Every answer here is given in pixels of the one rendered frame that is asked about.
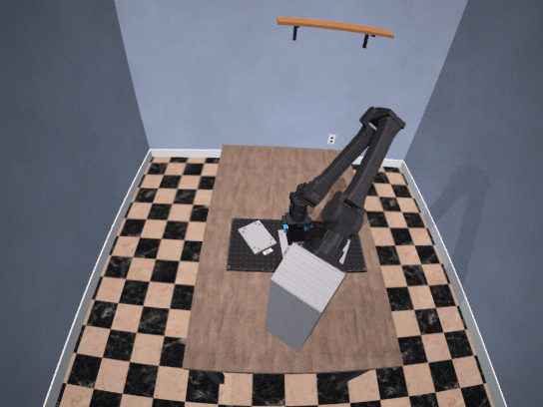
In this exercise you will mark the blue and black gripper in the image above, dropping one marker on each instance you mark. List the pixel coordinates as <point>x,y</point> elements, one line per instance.
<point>301,220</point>

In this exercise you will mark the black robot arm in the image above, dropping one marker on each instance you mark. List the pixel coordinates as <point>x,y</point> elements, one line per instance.
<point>341,220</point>

